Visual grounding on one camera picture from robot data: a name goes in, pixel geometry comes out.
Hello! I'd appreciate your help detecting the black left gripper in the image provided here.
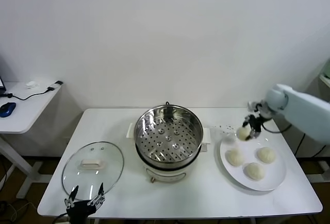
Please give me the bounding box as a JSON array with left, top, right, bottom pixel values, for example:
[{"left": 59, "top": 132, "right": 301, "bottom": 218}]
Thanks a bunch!
[{"left": 64, "top": 182, "right": 106, "bottom": 224}]

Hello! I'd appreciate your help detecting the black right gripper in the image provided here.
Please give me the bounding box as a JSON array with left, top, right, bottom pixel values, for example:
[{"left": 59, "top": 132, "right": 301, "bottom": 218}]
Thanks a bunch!
[{"left": 242, "top": 112, "right": 271, "bottom": 141}]

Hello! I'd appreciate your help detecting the white steamed baozi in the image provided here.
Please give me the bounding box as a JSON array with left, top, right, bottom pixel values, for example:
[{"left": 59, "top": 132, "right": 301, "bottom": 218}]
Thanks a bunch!
[
  {"left": 237, "top": 127, "right": 251, "bottom": 141},
  {"left": 256, "top": 146, "right": 276, "bottom": 164},
  {"left": 226, "top": 148, "right": 245, "bottom": 167},
  {"left": 243, "top": 162, "right": 266, "bottom": 181}
]

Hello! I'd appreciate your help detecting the glass lid with cream handle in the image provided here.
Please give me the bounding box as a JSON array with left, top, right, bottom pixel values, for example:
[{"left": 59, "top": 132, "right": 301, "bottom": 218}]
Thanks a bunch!
[{"left": 61, "top": 141, "right": 125, "bottom": 201}]

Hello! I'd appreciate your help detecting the perforated steel steamer basket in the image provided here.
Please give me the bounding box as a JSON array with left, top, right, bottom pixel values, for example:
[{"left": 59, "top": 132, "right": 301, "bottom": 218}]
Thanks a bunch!
[{"left": 134, "top": 107, "right": 204, "bottom": 170}]

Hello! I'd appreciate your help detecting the white round plate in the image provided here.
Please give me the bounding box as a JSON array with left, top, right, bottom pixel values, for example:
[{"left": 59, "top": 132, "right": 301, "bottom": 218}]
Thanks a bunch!
[{"left": 219, "top": 131, "right": 287, "bottom": 192}]

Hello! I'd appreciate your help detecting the cream electric cooking pot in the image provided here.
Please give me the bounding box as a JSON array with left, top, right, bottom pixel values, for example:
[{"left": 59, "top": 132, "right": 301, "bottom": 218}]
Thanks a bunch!
[{"left": 126, "top": 123, "right": 212, "bottom": 184}]

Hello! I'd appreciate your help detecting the white stand base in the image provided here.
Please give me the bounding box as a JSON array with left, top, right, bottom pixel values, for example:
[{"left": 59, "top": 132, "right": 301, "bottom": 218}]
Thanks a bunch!
[{"left": 317, "top": 161, "right": 330, "bottom": 183}]

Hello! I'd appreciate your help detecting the white shelf board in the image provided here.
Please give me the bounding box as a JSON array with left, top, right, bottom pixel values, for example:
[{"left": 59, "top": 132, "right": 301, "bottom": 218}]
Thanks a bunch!
[{"left": 319, "top": 75, "right": 330, "bottom": 90}]

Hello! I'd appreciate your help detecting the white side table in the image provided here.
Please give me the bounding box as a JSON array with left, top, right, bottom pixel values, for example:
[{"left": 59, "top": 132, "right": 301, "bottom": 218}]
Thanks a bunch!
[{"left": 0, "top": 81, "right": 65, "bottom": 199}]

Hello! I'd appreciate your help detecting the blue computer mouse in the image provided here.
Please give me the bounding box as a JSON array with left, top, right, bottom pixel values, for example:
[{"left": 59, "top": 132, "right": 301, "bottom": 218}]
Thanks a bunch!
[{"left": 0, "top": 102, "right": 17, "bottom": 118}]

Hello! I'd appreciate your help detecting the black laptop screen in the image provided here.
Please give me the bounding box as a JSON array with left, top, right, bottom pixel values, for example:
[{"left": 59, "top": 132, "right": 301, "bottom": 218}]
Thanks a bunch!
[{"left": 0, "top": 75, "right": 8, "bottom": 96}]

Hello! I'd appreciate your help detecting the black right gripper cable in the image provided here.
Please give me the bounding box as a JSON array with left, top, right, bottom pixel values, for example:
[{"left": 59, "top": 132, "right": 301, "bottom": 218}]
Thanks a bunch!
[{"left": 261, "top": 122, "right": 293, "bottom": 134}]

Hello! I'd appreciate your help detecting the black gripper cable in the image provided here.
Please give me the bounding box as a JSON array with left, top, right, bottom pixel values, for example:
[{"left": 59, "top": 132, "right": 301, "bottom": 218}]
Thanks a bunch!
[
  {"left": 261, "top": 122, "right": 293, "bottom": 134},
  {"left": 53, "top": 212, "right": 70, "bottom": 224}
]

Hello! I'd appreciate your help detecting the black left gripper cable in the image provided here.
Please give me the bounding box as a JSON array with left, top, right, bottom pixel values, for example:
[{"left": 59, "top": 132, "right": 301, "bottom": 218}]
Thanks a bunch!
[{"left": 53, "top": 212, "right": 70, "bottom": 224}]

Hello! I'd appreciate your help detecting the black hanging power cable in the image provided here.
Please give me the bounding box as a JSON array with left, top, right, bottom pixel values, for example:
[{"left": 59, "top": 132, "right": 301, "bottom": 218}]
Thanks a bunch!
[{"left": 294, "top": 132, "right": 325, "bottom": 158}]

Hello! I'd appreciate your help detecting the white floor cable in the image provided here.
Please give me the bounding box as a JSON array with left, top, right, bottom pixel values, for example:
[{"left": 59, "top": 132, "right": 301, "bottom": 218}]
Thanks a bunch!
[{"left": 9, "top": 200, "right": 39, "bottom": 221}]

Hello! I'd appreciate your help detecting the black cable with adapter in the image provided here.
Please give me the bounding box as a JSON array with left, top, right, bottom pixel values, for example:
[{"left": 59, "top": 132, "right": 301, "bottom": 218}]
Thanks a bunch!
[{"left": 0, "top": 80, "right": 64, "bottom": 101}]

